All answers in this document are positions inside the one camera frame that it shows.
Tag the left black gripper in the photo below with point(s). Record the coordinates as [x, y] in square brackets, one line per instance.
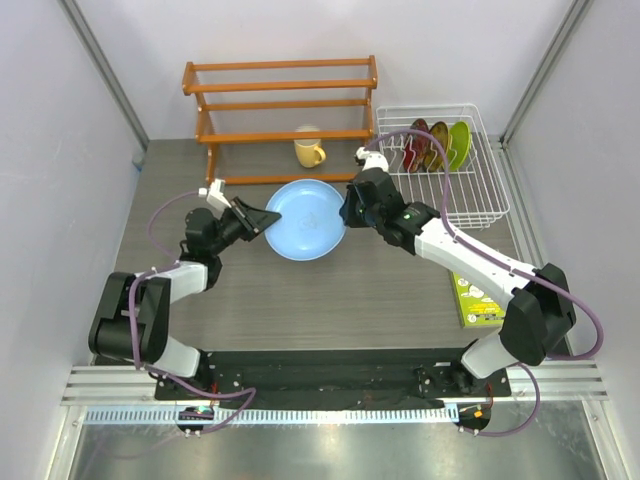
[259, 220]

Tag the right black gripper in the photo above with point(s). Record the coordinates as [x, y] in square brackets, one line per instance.
[350, 219]

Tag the blue plate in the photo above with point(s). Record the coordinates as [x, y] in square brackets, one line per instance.
[310, 226]

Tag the red floral plate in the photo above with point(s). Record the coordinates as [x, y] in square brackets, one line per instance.
[415, 149]

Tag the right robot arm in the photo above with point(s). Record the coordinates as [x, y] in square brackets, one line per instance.
[537, 313]

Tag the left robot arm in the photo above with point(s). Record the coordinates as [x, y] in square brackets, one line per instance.
[132, 318]

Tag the yellow ceramic mug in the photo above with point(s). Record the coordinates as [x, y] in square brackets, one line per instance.
[309, 152]

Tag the brown yellow plate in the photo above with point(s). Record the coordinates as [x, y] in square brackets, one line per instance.
[434, 158]

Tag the green plate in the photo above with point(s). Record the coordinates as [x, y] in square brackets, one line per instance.
[459, 145]

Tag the green booklet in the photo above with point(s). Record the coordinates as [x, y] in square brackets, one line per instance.
[475, 308]

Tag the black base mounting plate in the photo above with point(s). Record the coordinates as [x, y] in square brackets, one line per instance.
[334, 380]

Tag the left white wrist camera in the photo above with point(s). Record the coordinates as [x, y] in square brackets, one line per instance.
[214, 195]

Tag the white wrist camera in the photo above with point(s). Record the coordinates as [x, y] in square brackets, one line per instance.
[367, 159]
[214, 195]

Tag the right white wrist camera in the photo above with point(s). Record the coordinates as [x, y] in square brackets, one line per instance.
[367, 159]

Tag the white wire dish rack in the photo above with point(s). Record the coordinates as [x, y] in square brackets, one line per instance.
[477, 195]

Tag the white slotted cable duct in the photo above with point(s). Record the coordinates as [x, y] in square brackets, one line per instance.
[194, 416]

